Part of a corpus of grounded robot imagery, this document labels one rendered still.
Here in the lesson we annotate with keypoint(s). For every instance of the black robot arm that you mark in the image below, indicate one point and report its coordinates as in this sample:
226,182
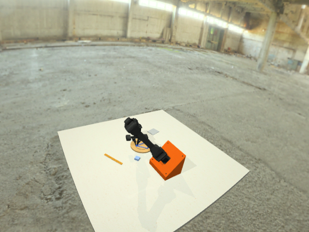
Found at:
134,128

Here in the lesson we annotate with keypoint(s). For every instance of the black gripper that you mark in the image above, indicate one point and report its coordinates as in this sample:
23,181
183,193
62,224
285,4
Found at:
128,138

